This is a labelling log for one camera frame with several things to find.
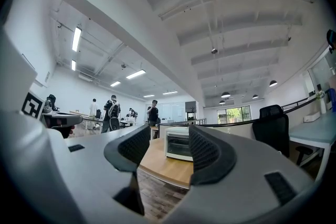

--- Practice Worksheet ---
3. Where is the white flat box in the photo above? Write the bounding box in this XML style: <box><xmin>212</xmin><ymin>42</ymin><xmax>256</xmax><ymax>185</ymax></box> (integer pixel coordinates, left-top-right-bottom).
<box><xmin>302</xmin><ymin>113</ymin><xmax>321</xmax><ymax>123</ymax></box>

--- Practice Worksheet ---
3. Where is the black railing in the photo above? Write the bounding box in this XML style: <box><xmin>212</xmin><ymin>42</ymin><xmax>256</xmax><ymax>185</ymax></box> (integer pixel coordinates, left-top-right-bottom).
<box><xmin>280</xmin><ymin>90</ymin><xmax>330</xmax><ymax>114</ymax></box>

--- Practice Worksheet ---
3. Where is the black mesh office chair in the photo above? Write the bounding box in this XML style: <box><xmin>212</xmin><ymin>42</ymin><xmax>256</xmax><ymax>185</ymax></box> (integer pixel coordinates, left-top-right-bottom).
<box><xmin>251</xmin><ymin>104</ymin><xmax>314</xmax><ymax>166</ymax></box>

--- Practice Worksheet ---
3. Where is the white toaster oven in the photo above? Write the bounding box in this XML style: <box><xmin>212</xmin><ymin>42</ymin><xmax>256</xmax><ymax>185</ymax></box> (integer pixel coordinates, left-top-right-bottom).
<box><xmin>164</xmin><ymin>126</ymin><xmax>194</xmax><ymax>162</ymax></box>

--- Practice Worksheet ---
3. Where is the group of ceiling strip lights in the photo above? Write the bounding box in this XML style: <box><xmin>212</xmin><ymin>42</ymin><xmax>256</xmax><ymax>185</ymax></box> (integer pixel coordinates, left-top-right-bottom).
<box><xmin>71</xmin><ymin>26</ymin><xmax>179</xmax><ymax>99</ymax></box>

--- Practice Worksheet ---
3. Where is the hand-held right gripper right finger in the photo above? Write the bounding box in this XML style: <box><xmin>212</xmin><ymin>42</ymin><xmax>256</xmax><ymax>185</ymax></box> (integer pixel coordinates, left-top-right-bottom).
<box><xmin>162</xmin><ymin>124</ymin><xmax>316</xmax><ymax>224</ymax></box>

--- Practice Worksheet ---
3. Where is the white desk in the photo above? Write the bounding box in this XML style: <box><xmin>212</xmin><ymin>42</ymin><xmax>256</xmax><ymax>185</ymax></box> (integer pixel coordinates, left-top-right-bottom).
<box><xmin>288</xmin><ymin>110</ymin><xmax>336</xmax><ymax>182</ymax></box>

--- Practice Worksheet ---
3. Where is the wooden table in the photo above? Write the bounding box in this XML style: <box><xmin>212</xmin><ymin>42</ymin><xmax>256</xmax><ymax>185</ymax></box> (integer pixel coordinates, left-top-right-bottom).
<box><xmin>138</xmin><ymin>137</ymin><xmax>195</xmax><ymax>190</ymax></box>

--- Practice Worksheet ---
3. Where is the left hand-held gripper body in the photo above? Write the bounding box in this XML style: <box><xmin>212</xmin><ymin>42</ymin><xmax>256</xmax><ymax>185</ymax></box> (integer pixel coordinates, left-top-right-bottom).
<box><xmin>21</xmin><ymin>91</ymin><xmax>83</xmax><ymax>130</ymax></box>

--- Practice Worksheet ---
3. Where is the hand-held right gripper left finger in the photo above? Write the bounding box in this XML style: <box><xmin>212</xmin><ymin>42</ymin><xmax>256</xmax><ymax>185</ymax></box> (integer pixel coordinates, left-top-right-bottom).
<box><xmin>64</xmin><ymin>124</ymin><xmax>151</xmax><ymax>224</ymax></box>

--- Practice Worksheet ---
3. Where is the black high-back chair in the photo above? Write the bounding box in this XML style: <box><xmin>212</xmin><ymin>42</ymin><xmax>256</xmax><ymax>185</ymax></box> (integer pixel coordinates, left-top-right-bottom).
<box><xmin>46</xmin><ymin>94</ymin><xmax>60</xmax><ymax>112</ymax></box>

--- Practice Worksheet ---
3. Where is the black device with teal band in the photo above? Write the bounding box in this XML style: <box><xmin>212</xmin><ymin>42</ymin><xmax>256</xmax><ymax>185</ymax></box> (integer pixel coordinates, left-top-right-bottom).
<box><xmin>325</xmin><ymin>29</ymin><xmax>336</xmax><ymax>55</ymax></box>

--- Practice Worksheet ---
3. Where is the white curved partition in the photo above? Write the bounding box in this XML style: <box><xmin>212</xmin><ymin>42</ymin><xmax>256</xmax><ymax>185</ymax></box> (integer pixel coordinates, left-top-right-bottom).
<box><xmin>158</xmin><ymin>118</ymin><xmax>257</xmax><ymax>141</ymax></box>

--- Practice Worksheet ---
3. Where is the window with green view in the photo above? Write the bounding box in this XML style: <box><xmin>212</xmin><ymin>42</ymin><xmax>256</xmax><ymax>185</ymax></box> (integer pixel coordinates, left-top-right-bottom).
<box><xmin>217</xmin><ymin>105</ymin><xmax>253</xmax><ymax>125</ymax></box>

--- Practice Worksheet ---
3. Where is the blue chair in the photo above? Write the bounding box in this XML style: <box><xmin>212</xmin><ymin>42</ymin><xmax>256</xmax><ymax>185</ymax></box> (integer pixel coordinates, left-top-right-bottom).
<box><xmin>327</xmin><ymin>88</ymin><xmax>336</xmax><ymax>113</ymax></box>

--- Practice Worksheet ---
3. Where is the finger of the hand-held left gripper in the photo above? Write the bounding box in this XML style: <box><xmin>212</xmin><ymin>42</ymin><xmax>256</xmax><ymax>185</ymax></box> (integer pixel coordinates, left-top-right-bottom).
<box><xmin>51</xmin><ymin>125</ymin><xmax>76</xmax><ymax>140</ymax></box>

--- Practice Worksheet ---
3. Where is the white vase with flowers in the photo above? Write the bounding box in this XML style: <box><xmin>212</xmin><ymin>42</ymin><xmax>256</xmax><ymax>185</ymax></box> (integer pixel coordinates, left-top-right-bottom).
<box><xmin>316</xmin><ymin>90</ymin><xmax>327</xmax><ymax>115</ymax></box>

